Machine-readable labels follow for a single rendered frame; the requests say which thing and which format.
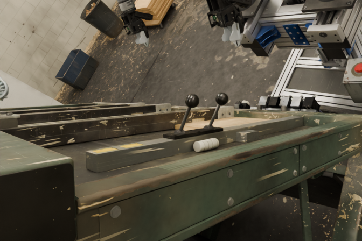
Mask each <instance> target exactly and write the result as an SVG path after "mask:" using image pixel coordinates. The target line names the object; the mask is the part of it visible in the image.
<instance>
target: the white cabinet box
mask: <svg viewBox="0 0 362 241"><path fill-rule="evenodd" d="M0 77H2V79H3V80H4V81H5V82H6V83H7V85H8V87H9V94H8V95H7V97H8V98H5V99H3V101H0V108H15V107H35V106H45V105H63V104H61V103H60V102H58V101H56V100H54V99H52V98H50V97H49V96H47V95H45V94H43V93H41V92H40V91H38V90H36V89H34V88H32V87H30V86H29V85H27V84H25V83H24V82H22V81H20V80H18V79H16V78H14V77H12V76H11V75H9V74H7V73H5V72H3V71H1V70H0Z"/></svg>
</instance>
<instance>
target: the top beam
mask: <svg viewBox="0 0 362 241"><path fill-rule="evenodd" d="M76 238H77V231H76V207H75V183H74V161H73V159H72V158H70V157H67V156H65V155H62V154H60V153H57V152H55V151H52V150H49V149H47V148H44V147H41V146H39V145H36V144H34V143H31V142H29V141H26V140H23V139H20V138H18V137H15V136H13V135H10V134H8V133H5V132H2V131H0V241H76Z"/></svg>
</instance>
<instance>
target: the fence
mask: <svg viewBox="0 0 362 241"><path fill-rule="evenodd" d="M300 126H303V117H299V116H290V117H284V118H278V119H271V120H265V121H261V122H255V123H249V124H242V125H236V126H230V127H224V128H223V131H221V132H215V133H209V134H203V135H199V136H194V137H188V138H182V139H176V140H173V139H167V138H159V139H153V140H147V141H141V142H137V143H131V144H141V145H140V146H133V147H127V148H125V147H121V146H124V145H131V144H124V145H118V146H112V147H106V148H115V149H117V150H112V151H106V152H100V153H96V152H93V151H96V150H102V149H106V148H100V149H95V150H89V151H86V168H87V169H88V170H91V171H93V172H96V173H99V172H103V171H108V170H111V169H116V168H120V167H125V166H130V165H134V164H139V163H142V162H147V161H151V160H156V159H160V158H165V157H170V156H173V155H178V154H182V153H186V152H191V151H194V148H193V144H194V142H196V141H201V140H206V139H211V138H216V139H217V140H218V141H219V145H222V144H227V143H231V142H234V141H236V133H237V132H240V131H245V130H254V131H259V136H262V135H265V134H270V133H274V132H279V131H284V130H288V129H293V128H296V127H300Z"/></svg>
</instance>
